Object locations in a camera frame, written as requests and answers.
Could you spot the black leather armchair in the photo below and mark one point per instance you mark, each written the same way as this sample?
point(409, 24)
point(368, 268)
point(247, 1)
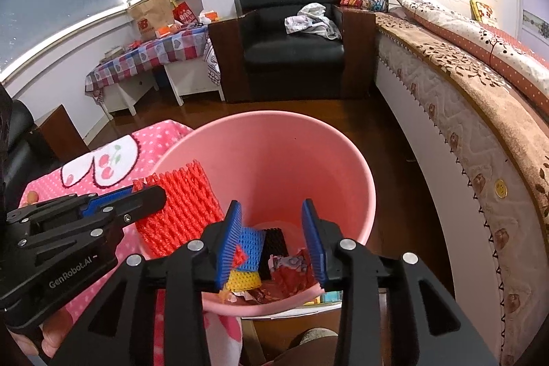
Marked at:
point(296, 48)

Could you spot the purple white wrapper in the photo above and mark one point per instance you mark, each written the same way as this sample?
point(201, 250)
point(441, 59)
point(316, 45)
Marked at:
point(287, 263)

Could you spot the lilac wardrobe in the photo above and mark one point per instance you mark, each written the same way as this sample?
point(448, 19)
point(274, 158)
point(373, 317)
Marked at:
point(536, 25)

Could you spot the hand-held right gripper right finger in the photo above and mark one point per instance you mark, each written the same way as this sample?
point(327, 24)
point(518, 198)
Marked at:
point(313, 241)

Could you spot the pink plastic bucket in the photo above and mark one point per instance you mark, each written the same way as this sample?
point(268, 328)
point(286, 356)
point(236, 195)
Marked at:
point(278, 160)

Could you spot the white desk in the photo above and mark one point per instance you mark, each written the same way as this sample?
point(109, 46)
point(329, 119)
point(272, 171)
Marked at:
point(188, 78)

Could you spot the orange foam net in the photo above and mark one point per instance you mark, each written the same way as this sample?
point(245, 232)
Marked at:
point(184, 198)

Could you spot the yellow pillow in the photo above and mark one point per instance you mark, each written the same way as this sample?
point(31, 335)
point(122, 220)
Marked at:
point(482, 11)

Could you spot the black leather sofa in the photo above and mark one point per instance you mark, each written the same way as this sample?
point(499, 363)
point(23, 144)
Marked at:
point(25, 143)

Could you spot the pink polka dot blanket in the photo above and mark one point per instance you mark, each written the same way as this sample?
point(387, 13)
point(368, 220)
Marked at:
point(163, 134)

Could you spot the bed with brown cover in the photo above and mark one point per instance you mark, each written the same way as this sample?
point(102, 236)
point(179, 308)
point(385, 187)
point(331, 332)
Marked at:
point(450, 160)

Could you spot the grey fuzzy slipper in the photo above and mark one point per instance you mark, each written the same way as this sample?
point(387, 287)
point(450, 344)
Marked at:
point(317, 335)

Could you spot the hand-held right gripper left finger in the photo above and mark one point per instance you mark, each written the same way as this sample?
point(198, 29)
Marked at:
point(227, 241)

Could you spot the red wrapper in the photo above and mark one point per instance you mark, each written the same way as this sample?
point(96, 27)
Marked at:
point(291, 284)

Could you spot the brown walnut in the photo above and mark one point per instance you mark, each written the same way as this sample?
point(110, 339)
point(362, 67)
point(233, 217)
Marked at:
point(32, 198)

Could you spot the brown paper bag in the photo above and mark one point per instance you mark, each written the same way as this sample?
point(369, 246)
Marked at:
point(148, 16)

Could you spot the large yellow foam net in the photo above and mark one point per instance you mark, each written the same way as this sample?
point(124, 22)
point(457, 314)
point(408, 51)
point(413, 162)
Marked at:
point(242, 280)

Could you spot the floral quilt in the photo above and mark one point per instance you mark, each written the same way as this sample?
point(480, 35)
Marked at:
point(472, 31)

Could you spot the small red packet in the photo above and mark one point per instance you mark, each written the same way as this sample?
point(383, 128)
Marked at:
point(133, 45)

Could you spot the white crumpled cloth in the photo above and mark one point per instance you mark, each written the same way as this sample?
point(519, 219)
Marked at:
point(313, 23)

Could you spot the stack of books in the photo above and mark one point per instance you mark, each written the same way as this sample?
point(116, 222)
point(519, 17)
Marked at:
point(113, 53)

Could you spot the red paper bag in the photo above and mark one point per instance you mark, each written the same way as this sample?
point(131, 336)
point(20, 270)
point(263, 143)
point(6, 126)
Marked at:
point(184, 12)

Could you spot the white orange box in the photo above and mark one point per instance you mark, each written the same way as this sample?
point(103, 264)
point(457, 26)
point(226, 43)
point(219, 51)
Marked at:
point(208, 15)

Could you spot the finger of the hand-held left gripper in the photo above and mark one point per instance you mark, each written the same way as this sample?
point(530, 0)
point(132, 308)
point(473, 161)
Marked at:
point(128, 207)
point(107, 196)

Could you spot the person's left hand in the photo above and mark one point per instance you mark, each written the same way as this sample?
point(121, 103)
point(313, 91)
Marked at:
point(64, 327)

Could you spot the brown floral bedspread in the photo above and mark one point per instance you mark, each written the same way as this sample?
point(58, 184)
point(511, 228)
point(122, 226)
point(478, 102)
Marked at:
point(493, 91)

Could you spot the blue foam net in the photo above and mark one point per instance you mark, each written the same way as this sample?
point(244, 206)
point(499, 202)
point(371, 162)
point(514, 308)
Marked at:
point(251, 244)

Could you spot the yellow round sticker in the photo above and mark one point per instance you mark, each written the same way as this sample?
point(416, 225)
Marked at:
point(499, 188)

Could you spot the plaid tablecloth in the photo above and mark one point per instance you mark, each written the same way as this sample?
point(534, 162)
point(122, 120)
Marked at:
point(150, 53)

